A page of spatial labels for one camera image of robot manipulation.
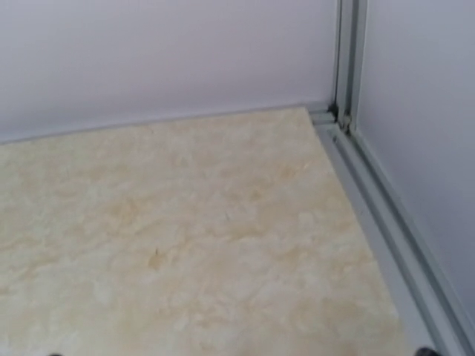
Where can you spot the right aluminium frame post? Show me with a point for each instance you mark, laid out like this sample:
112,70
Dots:
349,54

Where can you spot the right side aluminium rail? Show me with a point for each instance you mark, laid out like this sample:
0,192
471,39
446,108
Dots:
432,322

